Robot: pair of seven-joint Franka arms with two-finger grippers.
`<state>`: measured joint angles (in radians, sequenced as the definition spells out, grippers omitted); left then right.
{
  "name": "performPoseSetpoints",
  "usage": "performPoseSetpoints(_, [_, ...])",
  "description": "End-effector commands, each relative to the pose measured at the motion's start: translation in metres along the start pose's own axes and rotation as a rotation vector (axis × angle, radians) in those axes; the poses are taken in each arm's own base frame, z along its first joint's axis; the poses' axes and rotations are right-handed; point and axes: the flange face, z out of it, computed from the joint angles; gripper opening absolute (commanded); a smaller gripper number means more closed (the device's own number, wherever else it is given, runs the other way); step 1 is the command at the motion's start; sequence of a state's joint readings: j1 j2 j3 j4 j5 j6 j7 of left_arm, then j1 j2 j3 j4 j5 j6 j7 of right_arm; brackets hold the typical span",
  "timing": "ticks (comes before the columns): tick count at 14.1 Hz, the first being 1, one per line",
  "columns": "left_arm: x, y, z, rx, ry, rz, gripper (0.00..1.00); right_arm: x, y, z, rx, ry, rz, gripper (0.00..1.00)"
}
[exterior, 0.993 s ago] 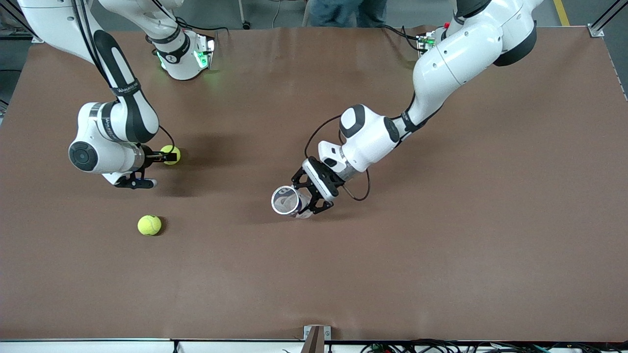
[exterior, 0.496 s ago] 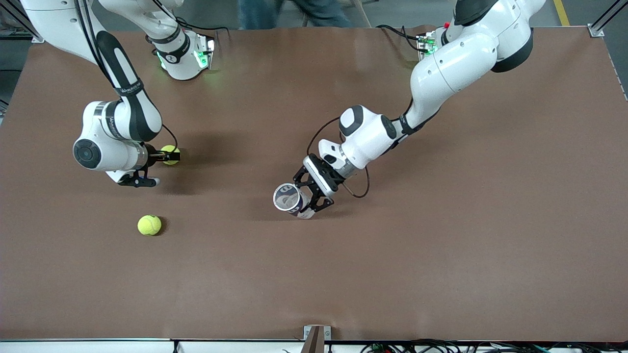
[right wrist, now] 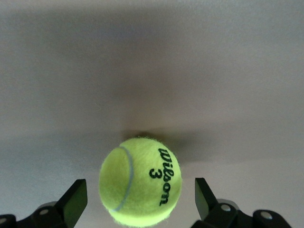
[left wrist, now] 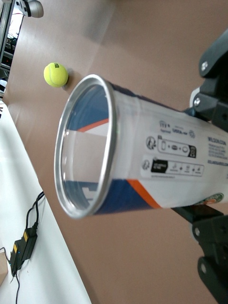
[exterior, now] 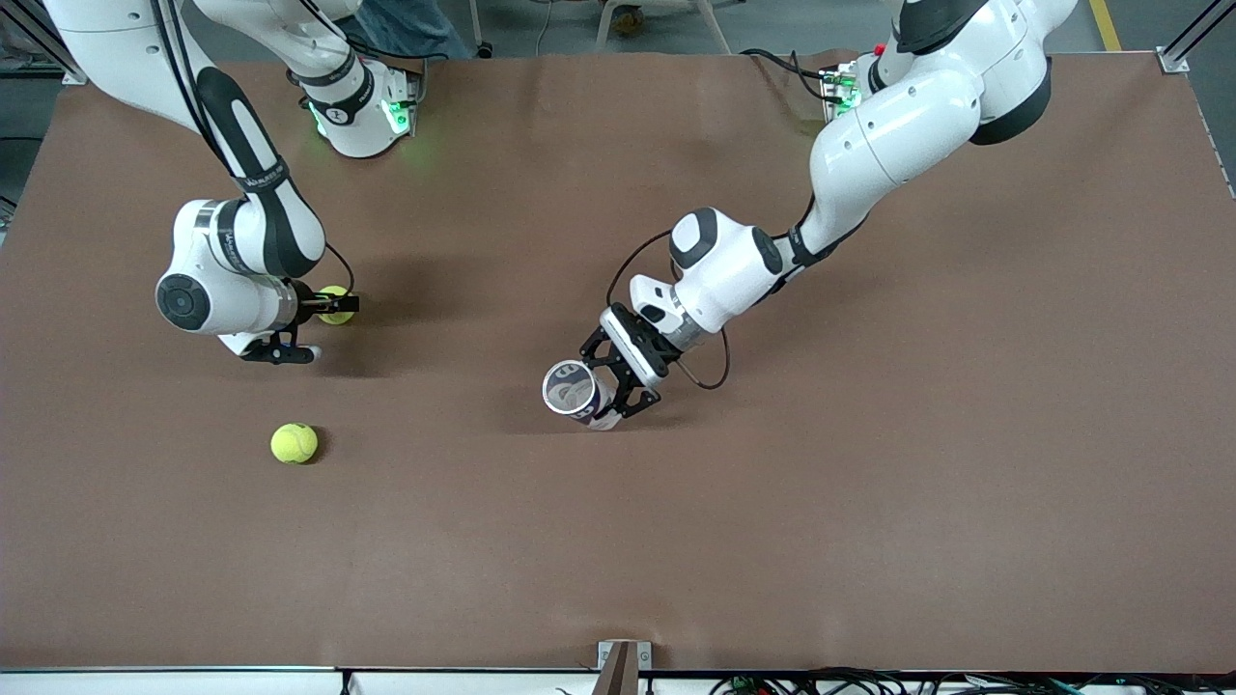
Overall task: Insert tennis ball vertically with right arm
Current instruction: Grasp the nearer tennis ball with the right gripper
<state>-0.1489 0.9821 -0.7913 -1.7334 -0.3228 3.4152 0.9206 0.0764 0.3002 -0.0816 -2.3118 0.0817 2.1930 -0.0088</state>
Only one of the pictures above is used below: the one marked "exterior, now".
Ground yellow tennis ball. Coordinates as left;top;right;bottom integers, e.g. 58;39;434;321
315;285;357;327
270;422;319;465

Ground clear tennis ball can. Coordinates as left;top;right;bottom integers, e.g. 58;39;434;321
542;359;625;431

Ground person in blue jeans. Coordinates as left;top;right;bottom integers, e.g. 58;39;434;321
336;0;476;62

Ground white stool legs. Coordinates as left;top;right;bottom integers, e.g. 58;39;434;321
593;0;733;55

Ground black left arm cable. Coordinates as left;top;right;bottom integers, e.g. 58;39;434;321
606;230;732;392

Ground grey metal edge bracket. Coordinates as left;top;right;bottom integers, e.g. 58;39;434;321
597;640;654;672

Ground black base cable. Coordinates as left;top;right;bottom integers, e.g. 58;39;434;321
739;47;839;103
372;43;445;78

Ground dark camera mount post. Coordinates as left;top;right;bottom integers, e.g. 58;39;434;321
591;643;640;695

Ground aluminium frame post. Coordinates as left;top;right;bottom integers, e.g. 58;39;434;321
1156;0;1236;75
0;0;94;86

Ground black cable bundle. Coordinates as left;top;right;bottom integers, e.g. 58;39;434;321
710;666;1236;695

